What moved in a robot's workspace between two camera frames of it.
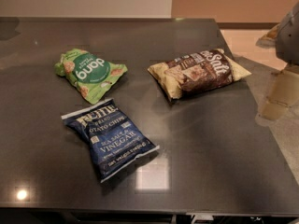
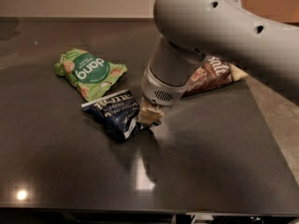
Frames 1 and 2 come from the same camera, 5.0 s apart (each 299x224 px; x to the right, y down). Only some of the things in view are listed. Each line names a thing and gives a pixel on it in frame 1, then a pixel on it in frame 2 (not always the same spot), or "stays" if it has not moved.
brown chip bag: x=197 y=73 stays
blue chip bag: x=112 y=140 -> x=118 y=113
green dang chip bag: x=89 y=73 stays
